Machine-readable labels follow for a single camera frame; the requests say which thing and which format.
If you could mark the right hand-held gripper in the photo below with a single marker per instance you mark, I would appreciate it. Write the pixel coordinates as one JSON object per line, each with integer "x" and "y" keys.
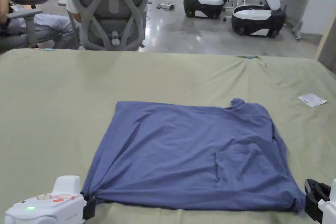
{"x": 328, "y": 211}

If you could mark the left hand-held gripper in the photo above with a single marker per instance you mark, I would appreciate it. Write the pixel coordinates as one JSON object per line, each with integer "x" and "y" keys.
{"x": 52, "y": 209}

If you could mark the dark blue shirt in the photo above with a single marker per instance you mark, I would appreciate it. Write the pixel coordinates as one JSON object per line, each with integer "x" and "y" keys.
{"x": 183, "y": 150}

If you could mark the white paper card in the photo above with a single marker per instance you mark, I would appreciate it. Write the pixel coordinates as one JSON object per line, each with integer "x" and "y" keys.
{"x": 312, "y": 100}

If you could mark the bed with pale green sheet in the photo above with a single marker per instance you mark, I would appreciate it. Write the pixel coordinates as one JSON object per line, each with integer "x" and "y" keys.
{"x": 65, "y": 98}

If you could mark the white power strip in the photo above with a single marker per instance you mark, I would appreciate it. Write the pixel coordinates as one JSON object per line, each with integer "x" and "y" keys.
{"x": 166, "y": 6}

